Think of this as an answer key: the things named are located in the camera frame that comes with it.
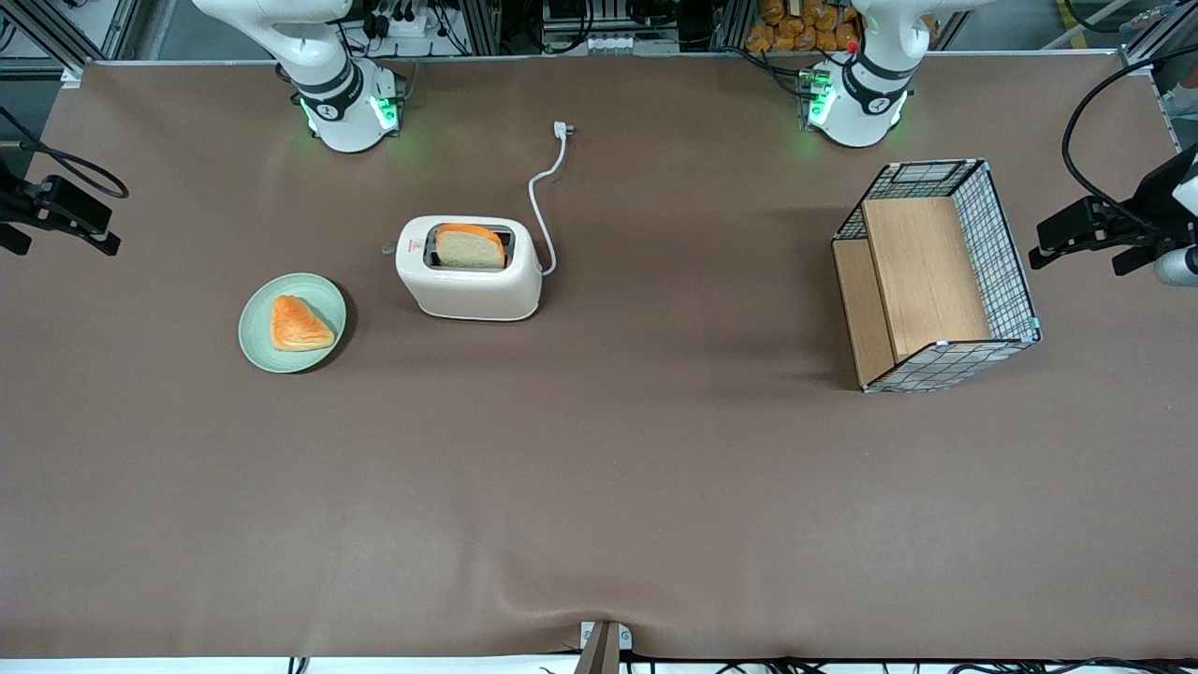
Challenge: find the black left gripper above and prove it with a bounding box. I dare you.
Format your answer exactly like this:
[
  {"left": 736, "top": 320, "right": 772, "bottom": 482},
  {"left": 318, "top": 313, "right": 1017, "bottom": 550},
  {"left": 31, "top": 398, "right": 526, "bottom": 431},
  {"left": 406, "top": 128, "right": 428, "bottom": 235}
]
[{"left": 1030, "top": 142, "right": 1198, "bottom": 277}]

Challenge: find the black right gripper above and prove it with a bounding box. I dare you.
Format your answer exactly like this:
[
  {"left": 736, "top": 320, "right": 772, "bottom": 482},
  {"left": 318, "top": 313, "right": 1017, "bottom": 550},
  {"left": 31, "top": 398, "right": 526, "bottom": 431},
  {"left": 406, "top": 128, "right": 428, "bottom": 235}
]
[{"left": 0, "top": 174, "right": 123, "bottom": 256}]

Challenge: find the white toaster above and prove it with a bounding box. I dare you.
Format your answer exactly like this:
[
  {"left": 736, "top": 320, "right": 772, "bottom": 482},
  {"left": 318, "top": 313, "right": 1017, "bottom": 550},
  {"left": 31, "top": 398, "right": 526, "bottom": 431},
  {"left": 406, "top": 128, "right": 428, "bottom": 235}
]
[{"left": 393, "top": 215, "right": 545, "bottom": 323}]

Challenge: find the green round plate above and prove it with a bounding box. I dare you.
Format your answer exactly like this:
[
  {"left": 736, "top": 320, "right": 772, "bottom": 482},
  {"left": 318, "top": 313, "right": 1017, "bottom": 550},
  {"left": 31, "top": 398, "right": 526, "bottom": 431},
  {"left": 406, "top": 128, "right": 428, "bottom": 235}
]
[{"left": 238, "top": 272, "right": 348, "bottom": 374}]

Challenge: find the triangular puff pastry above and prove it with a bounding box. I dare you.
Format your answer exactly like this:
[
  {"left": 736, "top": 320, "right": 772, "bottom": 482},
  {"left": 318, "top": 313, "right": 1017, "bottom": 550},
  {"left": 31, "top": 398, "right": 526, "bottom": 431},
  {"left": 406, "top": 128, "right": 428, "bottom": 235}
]
[{"left": 270, "top": 295, "right": 337, "bottom": 353}]

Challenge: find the bag of bread rolls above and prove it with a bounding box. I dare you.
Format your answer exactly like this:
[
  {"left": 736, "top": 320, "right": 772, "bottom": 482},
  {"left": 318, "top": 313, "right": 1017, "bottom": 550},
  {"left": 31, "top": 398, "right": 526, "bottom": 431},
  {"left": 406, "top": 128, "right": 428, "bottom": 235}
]
[{"left": 745, "top": 0, "right": 862, "bottom": 53}]

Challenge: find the white power strip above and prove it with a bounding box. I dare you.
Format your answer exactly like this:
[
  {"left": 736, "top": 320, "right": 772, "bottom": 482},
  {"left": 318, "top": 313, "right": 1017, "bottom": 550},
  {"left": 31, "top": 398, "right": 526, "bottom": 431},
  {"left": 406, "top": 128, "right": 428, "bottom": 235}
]
[{"left": 360, "top": 0, "right": 436, "bottom": 38}]

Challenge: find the toast bread slice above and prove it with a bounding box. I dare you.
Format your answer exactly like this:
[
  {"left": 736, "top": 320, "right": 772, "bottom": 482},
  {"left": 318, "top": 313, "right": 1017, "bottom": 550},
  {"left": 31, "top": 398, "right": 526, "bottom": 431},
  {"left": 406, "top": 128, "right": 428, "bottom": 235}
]
[{"left": 434, "top": 223, "right": 507, "bottom": 271}]

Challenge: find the black electronics box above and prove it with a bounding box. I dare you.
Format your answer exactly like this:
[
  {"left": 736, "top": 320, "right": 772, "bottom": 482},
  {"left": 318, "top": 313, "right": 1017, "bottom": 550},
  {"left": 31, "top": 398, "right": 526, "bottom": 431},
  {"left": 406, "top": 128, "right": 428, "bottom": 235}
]
[{"left": 541, "top": 0, "right": 681, "bottom": 55}]

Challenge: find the brown table cover mat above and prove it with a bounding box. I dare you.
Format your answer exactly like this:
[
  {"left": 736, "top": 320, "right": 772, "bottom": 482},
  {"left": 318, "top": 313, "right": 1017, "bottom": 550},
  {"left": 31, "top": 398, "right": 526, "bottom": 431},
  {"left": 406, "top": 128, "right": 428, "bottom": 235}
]
[{"left": 0, "top": 51, "right": 1198, "bottom": 661}]

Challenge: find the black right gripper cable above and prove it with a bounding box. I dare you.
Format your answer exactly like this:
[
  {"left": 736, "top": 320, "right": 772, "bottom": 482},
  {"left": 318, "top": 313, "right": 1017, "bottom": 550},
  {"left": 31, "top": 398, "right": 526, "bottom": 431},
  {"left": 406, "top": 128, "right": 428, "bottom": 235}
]
[{"left": 0, "top": 106, "right": 130, "bottom": 199}]

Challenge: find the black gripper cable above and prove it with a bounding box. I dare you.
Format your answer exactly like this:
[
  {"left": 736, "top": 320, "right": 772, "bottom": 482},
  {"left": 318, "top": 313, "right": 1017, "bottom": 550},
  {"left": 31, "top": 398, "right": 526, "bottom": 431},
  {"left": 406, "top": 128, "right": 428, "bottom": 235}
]
[
  {"left": 0, "top": 106, "right": 130, "bottom": 199},
  {"left": 1061, "top": 45, "right": 1198, "bottom": 235}
]

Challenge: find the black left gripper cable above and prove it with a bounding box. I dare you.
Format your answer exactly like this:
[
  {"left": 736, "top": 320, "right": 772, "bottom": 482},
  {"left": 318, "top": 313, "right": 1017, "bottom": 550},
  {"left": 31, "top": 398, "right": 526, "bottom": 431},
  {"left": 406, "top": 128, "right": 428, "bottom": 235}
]
[{"left": 1061, "top": 45, "right": 1198, "bottom": 235}]

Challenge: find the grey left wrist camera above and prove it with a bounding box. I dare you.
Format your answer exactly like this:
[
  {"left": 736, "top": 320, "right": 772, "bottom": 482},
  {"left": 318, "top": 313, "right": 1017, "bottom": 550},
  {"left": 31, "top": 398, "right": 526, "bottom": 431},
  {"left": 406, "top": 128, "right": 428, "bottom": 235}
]
[{"left": 1153, "top": 245, "right": 1198, "bottom": 287}]

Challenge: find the wire basket with wooden shelf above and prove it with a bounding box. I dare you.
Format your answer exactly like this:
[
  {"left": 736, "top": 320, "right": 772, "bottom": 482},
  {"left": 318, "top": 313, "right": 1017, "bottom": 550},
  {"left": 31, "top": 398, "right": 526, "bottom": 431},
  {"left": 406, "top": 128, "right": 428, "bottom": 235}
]
[{"left": 831, "top": 158, "right": 1043, "bottom": 394}]

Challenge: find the aluminium frame beam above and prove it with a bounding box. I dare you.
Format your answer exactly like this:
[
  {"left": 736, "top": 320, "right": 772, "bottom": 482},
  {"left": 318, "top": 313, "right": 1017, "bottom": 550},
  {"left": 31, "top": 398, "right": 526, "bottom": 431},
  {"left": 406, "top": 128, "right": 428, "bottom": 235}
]
[
  {"left": 1118, "top": 0, "right": 1198, "bottom": 66},
  {"left": 0, "top": 0, "right": 141, "bottom": 76}
]

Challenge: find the white toaster power cord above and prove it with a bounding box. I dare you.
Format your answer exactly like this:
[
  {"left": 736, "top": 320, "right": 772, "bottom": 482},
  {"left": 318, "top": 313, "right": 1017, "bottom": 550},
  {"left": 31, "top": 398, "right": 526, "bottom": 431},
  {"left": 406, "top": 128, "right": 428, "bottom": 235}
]
[{"left": 528, "top": 121, "right": 576, "bottom": 278}]

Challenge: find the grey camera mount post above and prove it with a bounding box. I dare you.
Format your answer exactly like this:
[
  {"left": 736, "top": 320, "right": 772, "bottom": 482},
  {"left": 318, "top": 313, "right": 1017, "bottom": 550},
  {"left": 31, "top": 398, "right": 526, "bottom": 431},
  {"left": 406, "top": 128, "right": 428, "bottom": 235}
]
[{"left": 578, "top": 620, "right": 634, "bottom": 674}]

